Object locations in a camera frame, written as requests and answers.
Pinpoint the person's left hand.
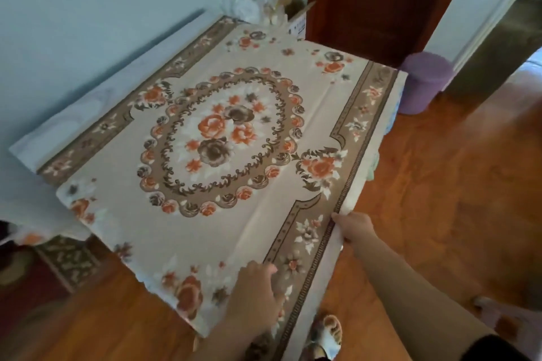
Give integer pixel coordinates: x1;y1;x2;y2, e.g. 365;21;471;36
222;260;287;334

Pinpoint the person's right hand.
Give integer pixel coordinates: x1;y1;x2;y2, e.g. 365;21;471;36
331;211;380;258

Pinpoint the beige floral tablecloth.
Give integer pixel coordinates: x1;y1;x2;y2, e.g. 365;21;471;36
37;17;409;361

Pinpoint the person's right forearm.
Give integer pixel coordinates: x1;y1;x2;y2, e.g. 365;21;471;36
353;234;499;361

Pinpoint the person's left forearm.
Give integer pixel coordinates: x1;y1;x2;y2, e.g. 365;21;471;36
186;314;272;361

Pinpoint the person's black shirt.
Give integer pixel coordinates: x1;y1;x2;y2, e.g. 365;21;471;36
459;333;532;361

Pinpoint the white slipper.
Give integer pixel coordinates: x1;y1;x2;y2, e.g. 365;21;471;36
303;313;344;361

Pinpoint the purple cylindrical stool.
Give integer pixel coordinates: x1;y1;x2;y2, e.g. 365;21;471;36
397;51;454;115

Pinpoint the pink plastic stool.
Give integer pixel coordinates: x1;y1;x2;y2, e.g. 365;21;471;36
472;295;542;361

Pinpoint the dark red patterned rug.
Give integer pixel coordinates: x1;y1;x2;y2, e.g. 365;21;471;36
0;236;107;319

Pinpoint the open cardboard box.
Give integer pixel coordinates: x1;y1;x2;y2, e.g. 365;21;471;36
270;0;316;41

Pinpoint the dark brown wooden door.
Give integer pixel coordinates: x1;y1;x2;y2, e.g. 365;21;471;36
305;0;482;68

